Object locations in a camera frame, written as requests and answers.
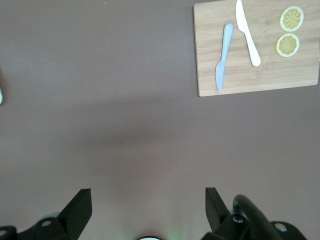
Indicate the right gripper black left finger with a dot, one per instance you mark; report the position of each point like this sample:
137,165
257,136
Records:
75,212

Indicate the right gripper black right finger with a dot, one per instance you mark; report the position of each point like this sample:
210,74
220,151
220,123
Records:
216,212

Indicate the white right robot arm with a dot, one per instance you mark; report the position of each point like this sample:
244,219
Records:
149,238

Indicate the brown table cover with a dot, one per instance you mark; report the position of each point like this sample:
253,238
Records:
125,100

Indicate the cream bear print tray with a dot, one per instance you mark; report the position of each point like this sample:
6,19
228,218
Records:
1,92

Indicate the bamboo cutting board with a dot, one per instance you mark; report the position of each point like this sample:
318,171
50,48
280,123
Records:
270,75

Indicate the grey plastic knife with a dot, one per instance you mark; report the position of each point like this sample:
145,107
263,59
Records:
223,57

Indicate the white plastic knife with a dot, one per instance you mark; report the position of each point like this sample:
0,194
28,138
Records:
246,37

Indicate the lemon slice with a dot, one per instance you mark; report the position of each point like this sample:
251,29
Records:
287,45
292,18

